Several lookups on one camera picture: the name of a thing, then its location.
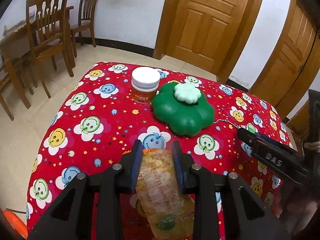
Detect yellow clear snack packet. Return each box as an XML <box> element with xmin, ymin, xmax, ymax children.
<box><xmin>136</xmin><ymin>148</ymin><xmax>195</xmax><ymax>239</ymax></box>

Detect green flower shaped box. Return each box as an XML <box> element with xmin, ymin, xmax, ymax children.
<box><xmin>151</xmin><ymin>82</ymin><xmax>214</xmax><ymax>137</ymax></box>

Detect red smiley flower tablecloth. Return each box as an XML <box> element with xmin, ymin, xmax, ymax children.
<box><xmin>26</xmin><ymin>62</ymin><xmax>292</xmax><ymax>239</ymax></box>

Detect white lidded orange jar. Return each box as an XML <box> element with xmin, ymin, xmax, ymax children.
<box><xmin>131</xmin><ymin>67</ymin><xmax>160</xmax><ymax>104</ymax></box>

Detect middle wooden panel door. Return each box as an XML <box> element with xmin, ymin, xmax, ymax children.
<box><xmin>249</xmin><ymin>0</ymin><xmax>318</xmax><ymax>119</ymax></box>

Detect wooden panel door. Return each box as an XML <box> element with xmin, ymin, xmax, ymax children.
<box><xmin>249</xmin><ymin>0</ymin><xmax>318</xmax><ymax>119</ymax></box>
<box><xmin>153</xmin><ymin>0</ymin><xmax>262</xmax><ymax>83</ymax></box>

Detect orange object at corner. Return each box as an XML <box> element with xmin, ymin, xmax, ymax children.
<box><xmin>3</xmin><ymin>210</ymin><xmax>28</xmax><ymax>239</ymax></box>

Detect left wooden panel door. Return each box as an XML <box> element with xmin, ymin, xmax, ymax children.
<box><xmin>153</xmin><ymin>0</ymin><xmax>262</xmax><ymax>83</ymax></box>

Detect far wooden chair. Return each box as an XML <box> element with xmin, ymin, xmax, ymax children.
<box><xmin>71</xmin><ymin>0</ymin><xmax>98</xmax><ymax>57</ymax></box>

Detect wooden dining table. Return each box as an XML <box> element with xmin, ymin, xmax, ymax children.
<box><xmin>1</xmin><ymin>6</ymin><xmax>76</xmax><ymax>121</ymax></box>

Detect wooden dining chair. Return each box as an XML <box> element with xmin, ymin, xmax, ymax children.
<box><xmin>25</xmin><ymin>0</ymin><xmax>74</xmax><ymax>98</ymax></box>

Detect silver bead chain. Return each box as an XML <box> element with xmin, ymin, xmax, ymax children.
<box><xmin>213</xmin><ymin>119</ymin><xmax>241</xmax><ymax>130</ymax></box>

